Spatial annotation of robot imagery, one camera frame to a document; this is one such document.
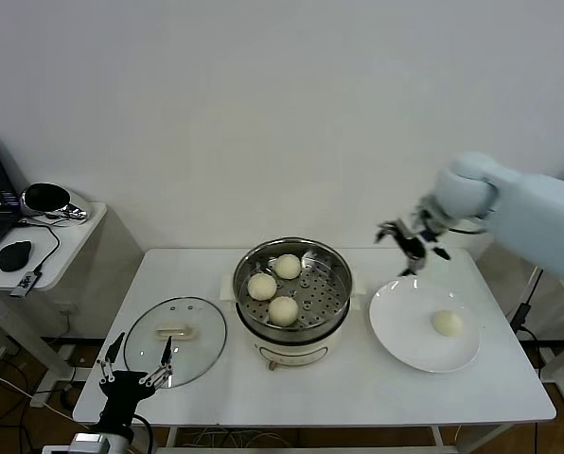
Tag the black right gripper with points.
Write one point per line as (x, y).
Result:
(426, 232)

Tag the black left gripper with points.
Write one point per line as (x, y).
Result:
(123, 395)

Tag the white steamed baozi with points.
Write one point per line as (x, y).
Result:
(262, 286)
(446, 323)
(283, 311)
(288, 266)

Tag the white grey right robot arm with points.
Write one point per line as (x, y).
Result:
(523, 213)

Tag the stainless steel steamer basket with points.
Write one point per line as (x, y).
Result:
(320, 302)

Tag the white round plate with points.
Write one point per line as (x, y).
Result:
(400, 321)

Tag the white side desk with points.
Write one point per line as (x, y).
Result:
(563, 373)
(74, 246)

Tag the grey usb hub adapter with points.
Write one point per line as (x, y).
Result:
(25, 284)

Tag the cream electric cooker base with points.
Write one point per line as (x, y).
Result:
(291, 347)

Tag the black computer mouse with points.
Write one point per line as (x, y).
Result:
(14, 255)

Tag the shiny silver black headset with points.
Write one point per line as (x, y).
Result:
(45, 196)

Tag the white wall socket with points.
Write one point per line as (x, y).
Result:
(68, 310)

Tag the white table leg frame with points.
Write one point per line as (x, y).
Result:
(171, 436)

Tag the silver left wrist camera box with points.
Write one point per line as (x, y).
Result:
(89, 444)

